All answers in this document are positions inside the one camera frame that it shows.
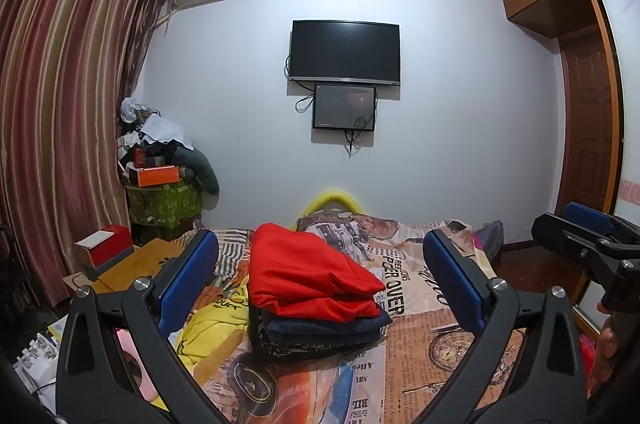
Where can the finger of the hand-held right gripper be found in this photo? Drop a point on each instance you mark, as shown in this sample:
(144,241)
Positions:
(590,216)
(565,234)

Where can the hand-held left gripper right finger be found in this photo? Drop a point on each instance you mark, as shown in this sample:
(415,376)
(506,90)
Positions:
(452,279)

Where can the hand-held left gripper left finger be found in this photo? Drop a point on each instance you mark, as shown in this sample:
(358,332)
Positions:
(187,284)

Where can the red zip jacket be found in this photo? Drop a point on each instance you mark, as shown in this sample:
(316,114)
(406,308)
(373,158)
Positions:
(305,269)

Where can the person's right hand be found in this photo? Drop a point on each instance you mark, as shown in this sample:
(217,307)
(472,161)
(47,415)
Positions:
(606,344)

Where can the yellow garment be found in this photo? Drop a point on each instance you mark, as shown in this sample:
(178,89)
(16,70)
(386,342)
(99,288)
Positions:
(215,324)

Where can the wooden side table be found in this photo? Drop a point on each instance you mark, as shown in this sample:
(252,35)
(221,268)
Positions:
(140,261)

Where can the grey purple backpack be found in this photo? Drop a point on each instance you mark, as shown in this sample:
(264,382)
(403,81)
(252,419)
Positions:
(492,239)

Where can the green patterned bag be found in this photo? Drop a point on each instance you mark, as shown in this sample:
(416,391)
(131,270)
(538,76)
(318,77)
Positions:
(165,204)

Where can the red and white box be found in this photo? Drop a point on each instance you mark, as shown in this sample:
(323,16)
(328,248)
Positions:
(112,244)

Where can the newspaper print blanket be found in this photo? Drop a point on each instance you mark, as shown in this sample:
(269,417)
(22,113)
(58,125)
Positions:
(400,354)

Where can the brown wooden door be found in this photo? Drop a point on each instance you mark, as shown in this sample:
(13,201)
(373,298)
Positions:
(590,119)

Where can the pink soft item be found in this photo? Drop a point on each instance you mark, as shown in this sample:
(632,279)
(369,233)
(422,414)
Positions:
(135,369)

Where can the orange box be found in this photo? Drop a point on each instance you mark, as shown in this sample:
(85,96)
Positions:
(157,175)

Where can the dark grey garment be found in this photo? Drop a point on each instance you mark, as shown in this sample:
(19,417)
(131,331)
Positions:
(200,169)

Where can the dark red box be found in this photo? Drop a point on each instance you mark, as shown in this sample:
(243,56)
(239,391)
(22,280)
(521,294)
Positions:
(147,157)

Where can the blue denim garment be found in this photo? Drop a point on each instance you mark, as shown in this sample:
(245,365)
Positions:
(325,329)

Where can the dark patterned garment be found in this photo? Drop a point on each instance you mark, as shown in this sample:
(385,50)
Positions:
(310,349)

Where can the yellow chair back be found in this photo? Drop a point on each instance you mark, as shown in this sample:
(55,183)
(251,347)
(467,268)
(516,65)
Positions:
(330,196)

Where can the small black monitor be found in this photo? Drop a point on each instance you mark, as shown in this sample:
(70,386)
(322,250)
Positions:
(342,107)

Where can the striped red curtain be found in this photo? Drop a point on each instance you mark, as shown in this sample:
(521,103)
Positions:
(60,104)

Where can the black wall television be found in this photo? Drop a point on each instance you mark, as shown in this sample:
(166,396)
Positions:
(345,52)

